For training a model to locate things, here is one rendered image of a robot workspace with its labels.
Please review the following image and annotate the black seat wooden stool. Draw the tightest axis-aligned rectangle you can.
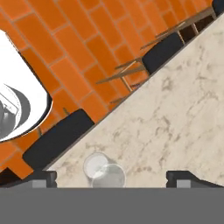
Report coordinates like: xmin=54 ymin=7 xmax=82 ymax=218
xmin=139 ymin=0 xmax=224 ymax=51
xmin=22 ymin=107 xmax=96 ymax=171
xmin=95 ymin=31 xmax=186 ymax=105

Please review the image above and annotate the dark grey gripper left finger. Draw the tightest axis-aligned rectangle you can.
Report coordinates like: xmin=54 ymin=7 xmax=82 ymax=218
xmin=0 ymin=170 xmax=58 ymax=189

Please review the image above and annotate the white round object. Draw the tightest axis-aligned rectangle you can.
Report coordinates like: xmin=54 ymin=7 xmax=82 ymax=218
xmin=0 ymin=29 xmax=53 ymax=144

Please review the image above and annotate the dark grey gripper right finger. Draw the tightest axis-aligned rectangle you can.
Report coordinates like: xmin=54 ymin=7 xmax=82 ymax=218
xmin=165 ymin=170 xmax=224 ymax=189

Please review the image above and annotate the clear glass cup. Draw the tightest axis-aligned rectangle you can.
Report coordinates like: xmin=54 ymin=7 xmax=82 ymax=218
xmin=82 ymin=151 xmax=127 ymax=189

